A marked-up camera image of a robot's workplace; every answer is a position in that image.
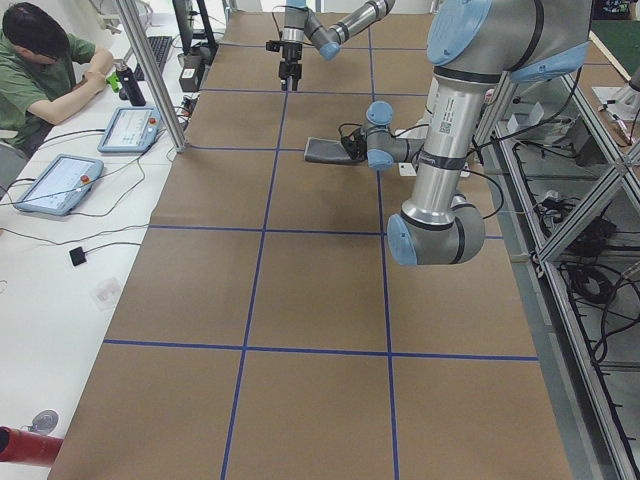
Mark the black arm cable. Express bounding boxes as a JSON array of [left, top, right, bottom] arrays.
[[337, 64, 586, 222]]

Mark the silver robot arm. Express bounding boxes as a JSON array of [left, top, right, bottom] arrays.
[[265, 0, 395, 91], [386, 1, 592, 266]]

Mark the round metal disc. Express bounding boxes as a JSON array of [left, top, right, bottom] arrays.
[[28, 409, 59, 435]]

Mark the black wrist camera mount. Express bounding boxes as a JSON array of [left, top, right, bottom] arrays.
[[265, 40, 282, 52]]

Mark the seated person in green shirt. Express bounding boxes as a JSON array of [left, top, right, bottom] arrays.
[[1, 2, 114, 157]]

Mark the black keyboard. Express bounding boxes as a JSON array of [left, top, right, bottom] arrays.
[[147, 35, 172, 72]]

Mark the red cylinder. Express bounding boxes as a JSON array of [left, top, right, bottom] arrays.
[[0, 426, 63, 467]]

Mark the black box with label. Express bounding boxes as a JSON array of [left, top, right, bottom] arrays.
[[179, 54, 205, 93]]

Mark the upper teach pendant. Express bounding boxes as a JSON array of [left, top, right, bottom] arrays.
[[97, 106, 162, 154]]

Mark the aluminium frame post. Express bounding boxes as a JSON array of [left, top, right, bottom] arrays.
[[115, 0, 187, 153]]

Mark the black computer monitor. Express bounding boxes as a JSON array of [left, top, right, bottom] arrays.
[[171, 0, 218, 55]]

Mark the lower teach pendant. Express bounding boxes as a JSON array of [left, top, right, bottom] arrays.
[[14, 154, 104, 216]]

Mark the black water bottle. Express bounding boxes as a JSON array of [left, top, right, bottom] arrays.
[[114, 59, 146, 106]]

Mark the small black square pad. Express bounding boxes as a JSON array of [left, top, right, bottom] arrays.
[[69, 246, 87, 267]]

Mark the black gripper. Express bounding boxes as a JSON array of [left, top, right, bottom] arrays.
[[278, 42, 303, 92]]

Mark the teach pendant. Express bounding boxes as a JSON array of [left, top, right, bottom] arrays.
[[14, 154, 104, 216], [97, 106, 162, 154]]

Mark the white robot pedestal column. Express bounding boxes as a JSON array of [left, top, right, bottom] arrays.
[[394, 88, 494, 178]]

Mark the pink and grey towel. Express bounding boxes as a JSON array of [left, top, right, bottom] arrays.
[[303, 137, 365, 165]]

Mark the green object by bottle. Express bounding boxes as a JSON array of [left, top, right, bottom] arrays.
[[106, 72, 121, 93]]

